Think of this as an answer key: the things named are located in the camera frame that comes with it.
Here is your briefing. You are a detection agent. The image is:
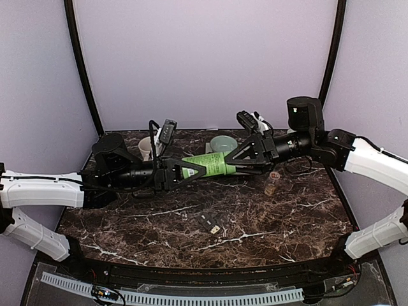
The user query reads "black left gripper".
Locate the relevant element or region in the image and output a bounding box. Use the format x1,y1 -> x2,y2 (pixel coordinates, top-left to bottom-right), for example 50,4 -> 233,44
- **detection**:
110,155 -> 208,193

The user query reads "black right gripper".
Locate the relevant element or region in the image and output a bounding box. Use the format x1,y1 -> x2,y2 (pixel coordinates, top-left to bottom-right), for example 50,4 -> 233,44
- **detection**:
222,131 -> 312,177

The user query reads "clear pill bottle green label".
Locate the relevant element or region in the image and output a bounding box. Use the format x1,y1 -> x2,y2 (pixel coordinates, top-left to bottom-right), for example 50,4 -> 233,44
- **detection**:
264,171 -> 281,196

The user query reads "green labelled supplement bottle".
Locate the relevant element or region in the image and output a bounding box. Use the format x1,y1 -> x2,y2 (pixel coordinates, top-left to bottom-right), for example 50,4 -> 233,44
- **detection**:
182,151 -> 237,177

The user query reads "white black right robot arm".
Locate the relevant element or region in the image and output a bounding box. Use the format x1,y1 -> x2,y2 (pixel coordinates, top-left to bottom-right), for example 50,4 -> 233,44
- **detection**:
225,96 -> 407,277

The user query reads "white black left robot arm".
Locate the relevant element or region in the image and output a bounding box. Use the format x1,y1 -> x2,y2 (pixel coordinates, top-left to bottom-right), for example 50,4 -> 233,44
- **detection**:
1,133 -> 207,278

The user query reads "square floral ceramic plate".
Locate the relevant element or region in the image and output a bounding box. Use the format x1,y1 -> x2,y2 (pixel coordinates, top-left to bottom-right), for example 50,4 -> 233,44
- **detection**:
205,142 -> 214,154

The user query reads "light green ceramic bowl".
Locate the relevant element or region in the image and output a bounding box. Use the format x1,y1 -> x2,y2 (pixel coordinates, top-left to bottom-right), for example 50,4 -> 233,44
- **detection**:
210,135 -> 238,152

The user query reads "white floral ceramic mug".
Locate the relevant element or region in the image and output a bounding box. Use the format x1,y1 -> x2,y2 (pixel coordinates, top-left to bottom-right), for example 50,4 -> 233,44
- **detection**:
138,136 -> 156,161

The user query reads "white slotted cable duct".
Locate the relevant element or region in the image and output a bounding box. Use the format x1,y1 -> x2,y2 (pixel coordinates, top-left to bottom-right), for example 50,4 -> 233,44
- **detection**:
40,272 -> 305,305

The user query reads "black right frame post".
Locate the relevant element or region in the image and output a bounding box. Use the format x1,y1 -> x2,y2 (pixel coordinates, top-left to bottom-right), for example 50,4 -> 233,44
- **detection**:
318,0 -> 347,106

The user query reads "black frame post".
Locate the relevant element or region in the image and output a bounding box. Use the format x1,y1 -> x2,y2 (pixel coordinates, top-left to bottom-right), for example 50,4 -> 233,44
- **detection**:
318,0 -> 347,106
64,0 -> 105,136

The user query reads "black left frame post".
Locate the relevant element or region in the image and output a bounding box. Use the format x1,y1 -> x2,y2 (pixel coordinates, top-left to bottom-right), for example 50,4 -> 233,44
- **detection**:
64,0 -> 105,136

